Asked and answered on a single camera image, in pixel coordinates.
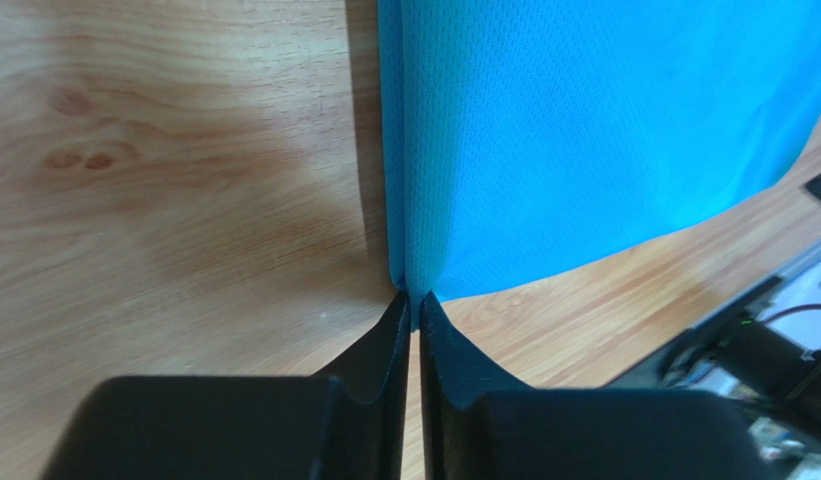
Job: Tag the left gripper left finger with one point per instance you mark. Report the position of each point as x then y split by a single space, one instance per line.
345 421

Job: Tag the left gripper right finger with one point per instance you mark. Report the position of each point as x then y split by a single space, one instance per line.
481 422

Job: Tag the teal t shirt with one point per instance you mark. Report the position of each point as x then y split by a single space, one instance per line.
523 139

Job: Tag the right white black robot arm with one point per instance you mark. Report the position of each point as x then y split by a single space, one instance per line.
762 351

